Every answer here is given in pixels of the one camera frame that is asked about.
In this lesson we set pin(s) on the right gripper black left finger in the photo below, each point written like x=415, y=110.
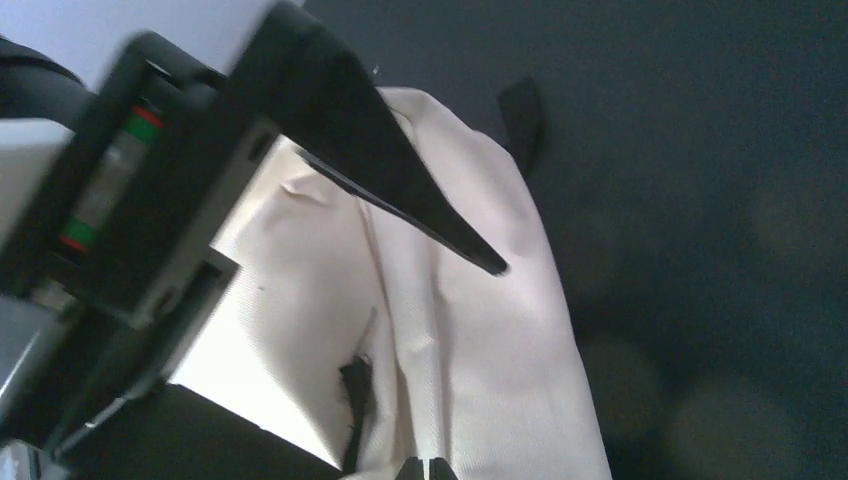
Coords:
x=296, y=74

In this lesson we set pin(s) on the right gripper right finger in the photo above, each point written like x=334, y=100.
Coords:
x=415, y=468

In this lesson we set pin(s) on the beige canvas backpack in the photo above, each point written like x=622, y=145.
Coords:
x=480, y=370

